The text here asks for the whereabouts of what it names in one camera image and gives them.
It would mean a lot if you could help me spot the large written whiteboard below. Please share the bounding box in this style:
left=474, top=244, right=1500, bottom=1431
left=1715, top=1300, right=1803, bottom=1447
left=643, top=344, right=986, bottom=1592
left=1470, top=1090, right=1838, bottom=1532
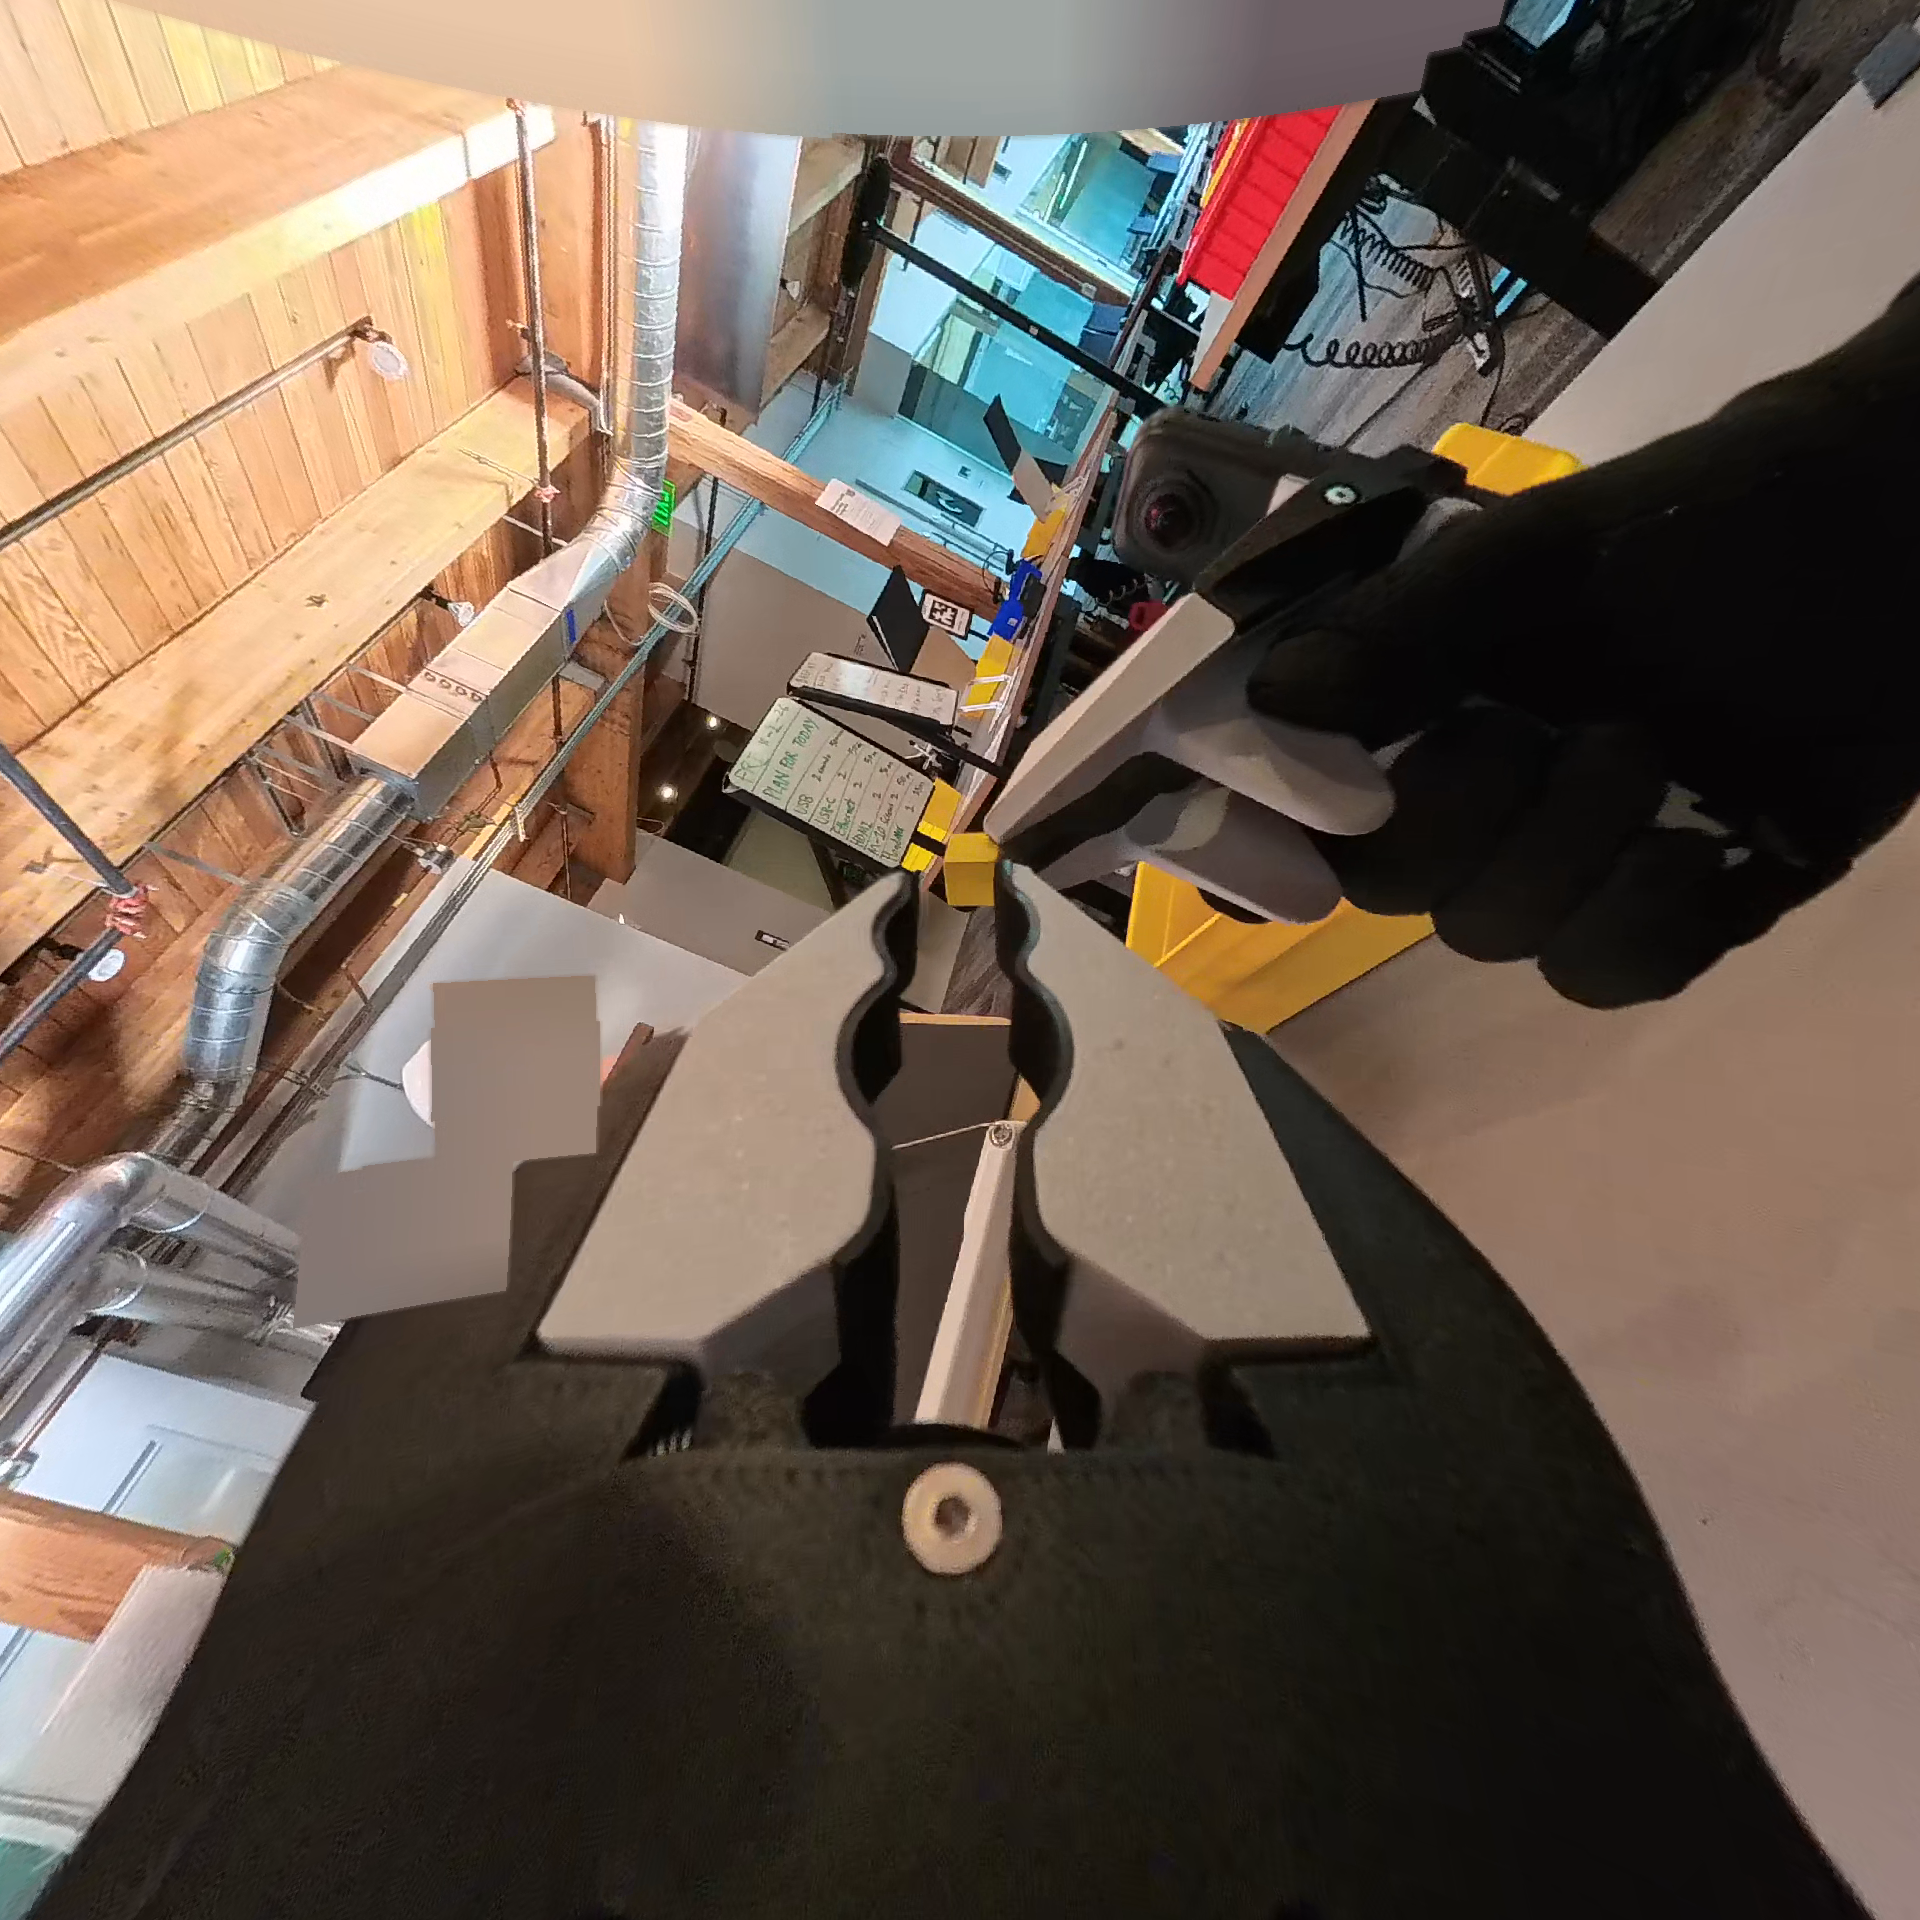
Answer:
left=724, top=695, right=941, bottom=876

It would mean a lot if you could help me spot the white bracket bar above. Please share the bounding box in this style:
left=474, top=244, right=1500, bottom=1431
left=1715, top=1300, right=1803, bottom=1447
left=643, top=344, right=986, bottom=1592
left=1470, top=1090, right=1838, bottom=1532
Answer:
left=911, top=1122, right=1023, bottom=1427

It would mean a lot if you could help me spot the small written whiteboard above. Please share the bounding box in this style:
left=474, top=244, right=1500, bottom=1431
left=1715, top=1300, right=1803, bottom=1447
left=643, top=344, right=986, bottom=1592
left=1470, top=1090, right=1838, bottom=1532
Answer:
left=786, top=652, right=963, bottom=737

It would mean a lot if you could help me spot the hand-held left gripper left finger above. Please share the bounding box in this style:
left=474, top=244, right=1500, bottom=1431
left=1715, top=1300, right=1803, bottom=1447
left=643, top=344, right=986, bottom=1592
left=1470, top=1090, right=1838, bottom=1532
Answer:
left=537, top=866, right=921, bottom=1379

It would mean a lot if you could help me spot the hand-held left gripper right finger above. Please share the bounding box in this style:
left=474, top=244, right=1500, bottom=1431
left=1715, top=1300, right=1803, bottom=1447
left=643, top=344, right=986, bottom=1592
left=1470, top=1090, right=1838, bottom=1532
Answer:
left=998, top=866, right=1375, bottom=1379

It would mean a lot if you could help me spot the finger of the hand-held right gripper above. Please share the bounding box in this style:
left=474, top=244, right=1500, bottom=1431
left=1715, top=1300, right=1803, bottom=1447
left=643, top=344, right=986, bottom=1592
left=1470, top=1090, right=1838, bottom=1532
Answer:
left=983, top=592, right=1402, bottom=865
left=1027, top=756, right=1346, bottom=928

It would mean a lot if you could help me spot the yellow storage bin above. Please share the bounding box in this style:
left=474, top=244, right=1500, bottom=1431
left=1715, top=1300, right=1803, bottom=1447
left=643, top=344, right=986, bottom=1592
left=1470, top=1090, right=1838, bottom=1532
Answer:
left=1124, top=423, right=1586, bottom=1038

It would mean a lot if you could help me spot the person's right hand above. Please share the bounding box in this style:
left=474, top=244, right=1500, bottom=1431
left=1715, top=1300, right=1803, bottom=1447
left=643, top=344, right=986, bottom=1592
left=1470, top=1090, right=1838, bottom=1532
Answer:
left=1252, top=278, right=1920, bottom=1011

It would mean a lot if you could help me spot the silver spiral air duct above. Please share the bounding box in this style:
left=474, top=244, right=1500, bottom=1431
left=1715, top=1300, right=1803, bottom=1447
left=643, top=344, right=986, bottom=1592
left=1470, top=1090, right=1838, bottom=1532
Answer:
left=181, top=120, right=692, bottom=1113

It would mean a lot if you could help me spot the red storage bin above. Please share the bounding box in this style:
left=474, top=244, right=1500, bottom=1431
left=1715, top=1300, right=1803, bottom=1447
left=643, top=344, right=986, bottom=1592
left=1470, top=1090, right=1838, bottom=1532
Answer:
left=1175, top=106, right=1346, bottom=298

